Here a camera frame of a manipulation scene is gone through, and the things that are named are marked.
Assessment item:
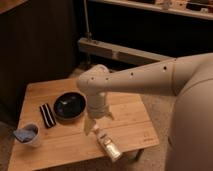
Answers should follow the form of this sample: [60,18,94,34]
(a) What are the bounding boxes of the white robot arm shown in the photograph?
[77,52,213,171]

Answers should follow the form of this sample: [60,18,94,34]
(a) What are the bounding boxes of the black white striped sponge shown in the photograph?
[39,103,56,129]

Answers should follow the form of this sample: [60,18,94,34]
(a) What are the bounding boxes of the light wooden table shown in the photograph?
[8,78,159,171]

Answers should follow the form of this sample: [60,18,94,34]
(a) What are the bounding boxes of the blue cloth in cup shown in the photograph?
[13,129,38,143]

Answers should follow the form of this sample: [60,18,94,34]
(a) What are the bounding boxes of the white cup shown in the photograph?
[21,123,41,148]

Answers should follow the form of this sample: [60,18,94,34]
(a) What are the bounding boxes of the metal pole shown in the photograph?
[83,0,92,41]

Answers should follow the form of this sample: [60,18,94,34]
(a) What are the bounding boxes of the white shelf with items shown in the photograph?
[90,0,213,21]

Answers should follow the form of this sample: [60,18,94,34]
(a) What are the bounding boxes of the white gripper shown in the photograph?
[84,93,114,135]

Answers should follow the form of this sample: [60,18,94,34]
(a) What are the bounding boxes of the black round bowl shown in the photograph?
[53,92,86,120]

